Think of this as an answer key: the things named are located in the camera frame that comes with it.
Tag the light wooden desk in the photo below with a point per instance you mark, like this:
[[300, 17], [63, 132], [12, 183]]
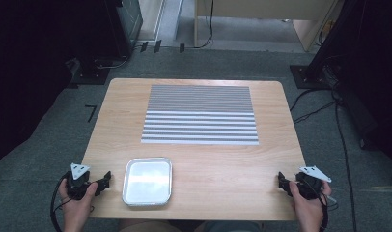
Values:
[[265, 8]]

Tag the person's left hand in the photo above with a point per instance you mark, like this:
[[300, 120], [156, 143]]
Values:
[[75, 208]]

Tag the black tape corner mark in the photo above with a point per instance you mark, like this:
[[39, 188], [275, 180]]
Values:
[[92, 112]]

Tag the person's right hand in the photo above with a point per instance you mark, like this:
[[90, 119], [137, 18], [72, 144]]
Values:
[[308, 212]]

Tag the grey striped placemat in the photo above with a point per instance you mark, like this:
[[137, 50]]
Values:
[[200, 114]]

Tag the silver metal tray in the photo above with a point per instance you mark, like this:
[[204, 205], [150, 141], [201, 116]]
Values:
[[148, 181]]

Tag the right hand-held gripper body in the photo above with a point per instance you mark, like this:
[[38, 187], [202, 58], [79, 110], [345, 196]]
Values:
[[310, 183]]

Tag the dark green cabinet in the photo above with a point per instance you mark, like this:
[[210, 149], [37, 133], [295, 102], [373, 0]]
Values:
[[130, 22]]

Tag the black stand base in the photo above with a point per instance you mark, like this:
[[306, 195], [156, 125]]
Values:
[[308, 77], [92, 72]]

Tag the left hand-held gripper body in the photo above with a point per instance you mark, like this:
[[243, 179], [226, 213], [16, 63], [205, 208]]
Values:
[[77, 180]]

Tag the dark curtain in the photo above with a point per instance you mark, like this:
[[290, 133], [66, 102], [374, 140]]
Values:
[[368, 64], [30, 64]]

